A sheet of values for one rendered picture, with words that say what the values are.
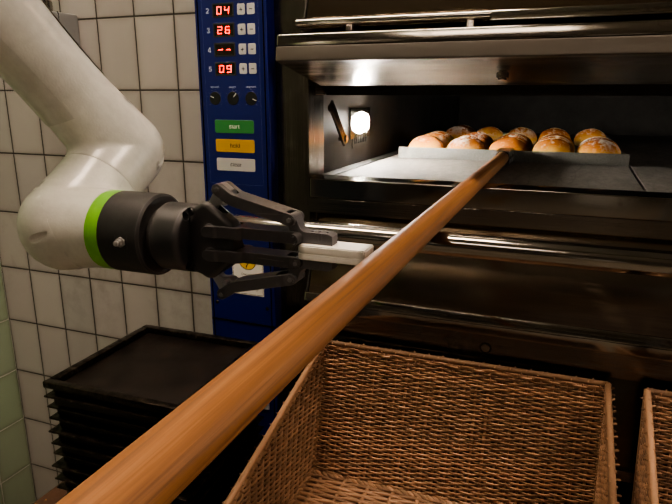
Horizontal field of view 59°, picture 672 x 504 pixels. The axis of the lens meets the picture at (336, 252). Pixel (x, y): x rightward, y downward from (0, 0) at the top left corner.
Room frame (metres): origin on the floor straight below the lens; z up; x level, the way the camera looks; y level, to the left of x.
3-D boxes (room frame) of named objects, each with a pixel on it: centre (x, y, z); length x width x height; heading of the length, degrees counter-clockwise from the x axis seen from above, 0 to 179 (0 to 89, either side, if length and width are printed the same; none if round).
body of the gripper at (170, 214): (0.64, 0.15, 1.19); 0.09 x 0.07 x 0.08; 69
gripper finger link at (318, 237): (0.59, 0.02, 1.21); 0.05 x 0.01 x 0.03; 69
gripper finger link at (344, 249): (0.58, 0.00, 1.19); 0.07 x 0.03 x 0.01; 69
